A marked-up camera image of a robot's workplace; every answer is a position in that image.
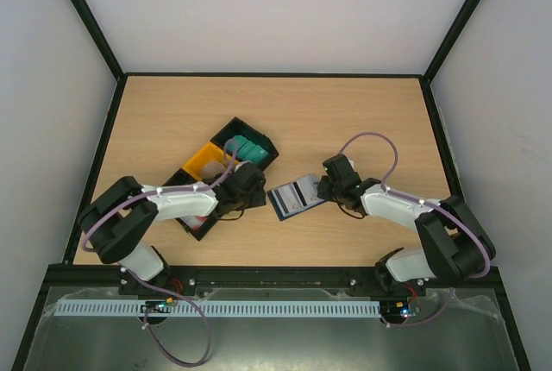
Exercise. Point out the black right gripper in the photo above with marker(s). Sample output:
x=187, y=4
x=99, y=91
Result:
x=324, y=187

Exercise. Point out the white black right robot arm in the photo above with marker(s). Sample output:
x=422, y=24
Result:
x=454, y=246

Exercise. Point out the black bin with red cards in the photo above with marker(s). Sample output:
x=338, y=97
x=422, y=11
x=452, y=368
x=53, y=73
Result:
x=181, y=177

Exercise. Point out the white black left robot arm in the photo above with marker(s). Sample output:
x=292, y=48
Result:
x=114, y=225

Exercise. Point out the blue leather card holder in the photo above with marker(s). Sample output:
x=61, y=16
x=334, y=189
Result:
x=295, y=197

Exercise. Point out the light blue slotted cable duct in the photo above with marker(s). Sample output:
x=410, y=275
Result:
x=218, y=309

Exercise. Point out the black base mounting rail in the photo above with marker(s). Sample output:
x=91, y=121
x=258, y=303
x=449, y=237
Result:
x=354, y=281

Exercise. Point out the teal card stack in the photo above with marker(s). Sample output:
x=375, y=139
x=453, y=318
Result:
x=246, y=150

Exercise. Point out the white red card stack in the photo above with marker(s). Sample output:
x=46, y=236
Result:
x=212, y=170

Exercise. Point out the red patterned card stack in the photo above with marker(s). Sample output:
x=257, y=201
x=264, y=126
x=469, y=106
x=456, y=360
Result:
x=193, y=222

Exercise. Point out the yellow plastic bin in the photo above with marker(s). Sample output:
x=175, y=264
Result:
x=207, y=152

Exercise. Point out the black bin with teal cards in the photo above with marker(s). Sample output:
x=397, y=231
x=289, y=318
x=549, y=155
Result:
x=238, y=127

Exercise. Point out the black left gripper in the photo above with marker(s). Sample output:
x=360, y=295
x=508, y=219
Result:
x=258, y=198

